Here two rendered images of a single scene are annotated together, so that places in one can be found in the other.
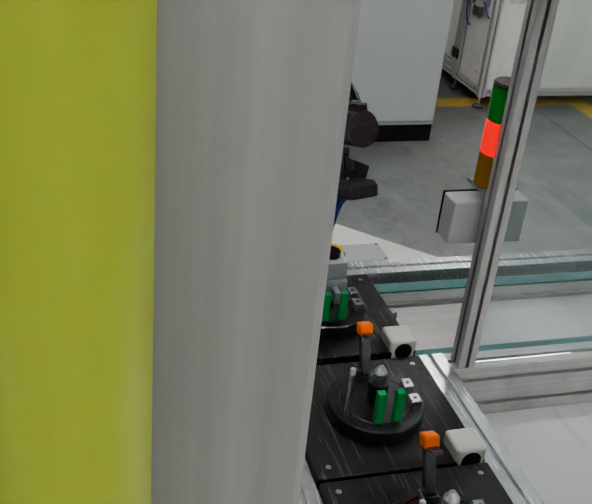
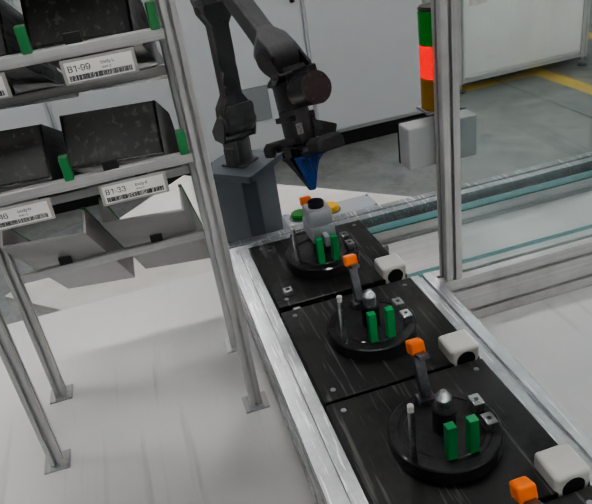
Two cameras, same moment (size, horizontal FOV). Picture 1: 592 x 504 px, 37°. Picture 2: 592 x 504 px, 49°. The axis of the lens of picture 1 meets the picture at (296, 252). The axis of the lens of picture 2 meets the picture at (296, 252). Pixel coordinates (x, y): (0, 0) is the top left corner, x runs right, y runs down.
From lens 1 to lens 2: 0.29 m
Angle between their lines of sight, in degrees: 6
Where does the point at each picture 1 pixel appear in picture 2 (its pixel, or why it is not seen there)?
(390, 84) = (386, 88)
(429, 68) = (414, 69)
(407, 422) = (401, 336)
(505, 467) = (500, 360)
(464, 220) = (420, 145)
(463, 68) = not seen: hidden behind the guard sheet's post
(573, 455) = (569, 338)
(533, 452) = (531, 343)
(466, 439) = (458, 341)
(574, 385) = (559, 277)
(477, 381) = (468, 289)
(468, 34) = not seen: hidden behind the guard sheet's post
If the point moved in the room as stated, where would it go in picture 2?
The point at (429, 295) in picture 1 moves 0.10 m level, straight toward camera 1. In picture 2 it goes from (418, 227) to (415, 251)
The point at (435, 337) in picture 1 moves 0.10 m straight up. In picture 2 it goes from (427, 260) to (425, 216)
